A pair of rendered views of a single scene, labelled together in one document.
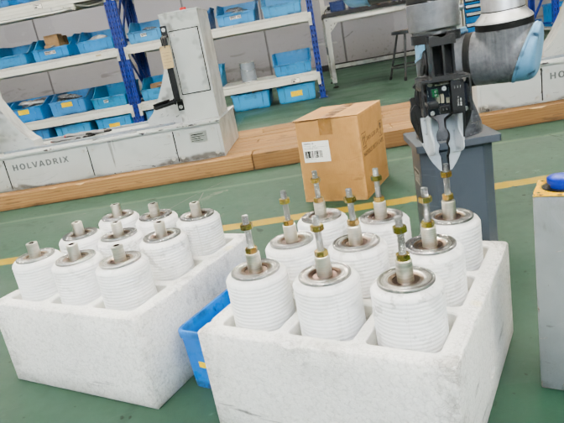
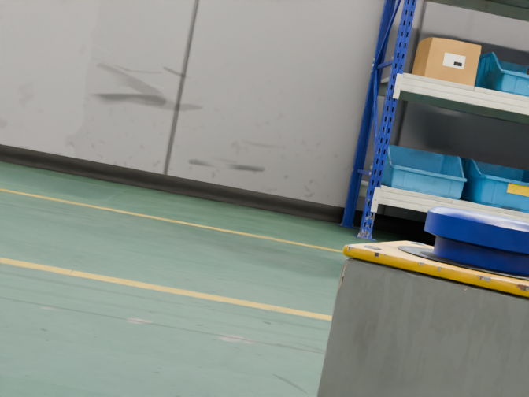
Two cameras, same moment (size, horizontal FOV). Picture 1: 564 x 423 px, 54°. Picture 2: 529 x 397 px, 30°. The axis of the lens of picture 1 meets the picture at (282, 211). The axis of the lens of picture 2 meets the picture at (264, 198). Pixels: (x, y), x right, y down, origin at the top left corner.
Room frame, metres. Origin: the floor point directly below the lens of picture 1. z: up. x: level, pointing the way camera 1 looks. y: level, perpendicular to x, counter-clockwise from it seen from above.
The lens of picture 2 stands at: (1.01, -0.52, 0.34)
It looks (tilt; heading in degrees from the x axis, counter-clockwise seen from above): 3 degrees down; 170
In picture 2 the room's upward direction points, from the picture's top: 11 degrees clockwise
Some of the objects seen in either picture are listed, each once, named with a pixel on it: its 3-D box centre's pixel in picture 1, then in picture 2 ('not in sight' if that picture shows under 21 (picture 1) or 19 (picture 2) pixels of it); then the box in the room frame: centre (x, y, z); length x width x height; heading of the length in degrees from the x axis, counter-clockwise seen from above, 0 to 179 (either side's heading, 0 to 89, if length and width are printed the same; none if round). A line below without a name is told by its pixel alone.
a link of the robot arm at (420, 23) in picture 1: (436, 18); not in sight; (0.84, -0.27, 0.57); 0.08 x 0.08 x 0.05
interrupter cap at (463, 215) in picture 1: (449, 216); not in sight; (0.85, -0.27, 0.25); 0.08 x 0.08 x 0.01
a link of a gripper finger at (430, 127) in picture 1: (433, 145); not in sight; (0.84, -0.25, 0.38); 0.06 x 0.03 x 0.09; 172
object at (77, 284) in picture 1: (88, 300); not in sight; (1.01, 0.40, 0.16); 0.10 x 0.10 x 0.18
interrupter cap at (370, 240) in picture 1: (356, 242); not in sight; (0.82, -0.11, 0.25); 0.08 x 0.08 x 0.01
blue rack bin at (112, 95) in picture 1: (116, 94); not in sight; (5.79, 1.44, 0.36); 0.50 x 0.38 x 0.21; 173
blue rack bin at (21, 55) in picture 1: (18, 55); not in sight; (5.86, 2.30, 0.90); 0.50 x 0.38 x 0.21; 175
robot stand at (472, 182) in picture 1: (453, 193); not in sight; (1.28, -0.42, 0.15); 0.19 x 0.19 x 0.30; 84
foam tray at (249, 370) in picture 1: (368, 331); not in sight; (0.82, -0.11, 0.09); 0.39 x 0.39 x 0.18; 57
